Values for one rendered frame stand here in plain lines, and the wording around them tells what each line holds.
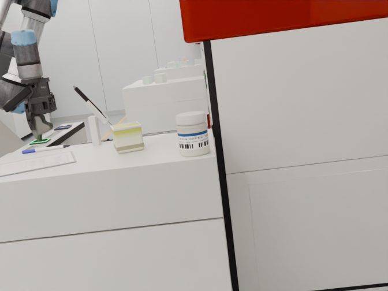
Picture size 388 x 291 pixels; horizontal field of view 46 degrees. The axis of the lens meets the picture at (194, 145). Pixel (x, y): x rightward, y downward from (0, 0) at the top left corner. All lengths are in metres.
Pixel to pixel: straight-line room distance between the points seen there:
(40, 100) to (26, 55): 0.14
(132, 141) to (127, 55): 8.41
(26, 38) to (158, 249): 0.81
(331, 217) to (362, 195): 0.11
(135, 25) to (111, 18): 0.49
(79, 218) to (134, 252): 0.15
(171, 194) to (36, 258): 0.36
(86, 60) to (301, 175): 8.54
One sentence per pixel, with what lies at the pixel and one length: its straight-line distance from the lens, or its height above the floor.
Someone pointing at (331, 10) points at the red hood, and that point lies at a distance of 1.38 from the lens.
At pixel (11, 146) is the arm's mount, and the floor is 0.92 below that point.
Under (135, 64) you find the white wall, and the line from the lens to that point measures 9.54.
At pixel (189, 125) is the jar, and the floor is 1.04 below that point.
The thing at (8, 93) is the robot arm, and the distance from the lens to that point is 1.96.
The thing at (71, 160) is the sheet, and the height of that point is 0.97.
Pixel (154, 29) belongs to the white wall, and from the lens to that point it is 9.49.
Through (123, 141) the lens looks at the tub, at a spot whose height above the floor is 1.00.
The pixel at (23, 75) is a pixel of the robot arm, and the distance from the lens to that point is 1.55.
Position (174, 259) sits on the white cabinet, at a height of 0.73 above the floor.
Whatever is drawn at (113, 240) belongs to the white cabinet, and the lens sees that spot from 1.10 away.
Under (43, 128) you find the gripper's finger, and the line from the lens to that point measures 1.57.
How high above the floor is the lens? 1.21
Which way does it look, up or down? 12 degrees down
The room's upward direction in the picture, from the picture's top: 7 degrees counter-clockwise
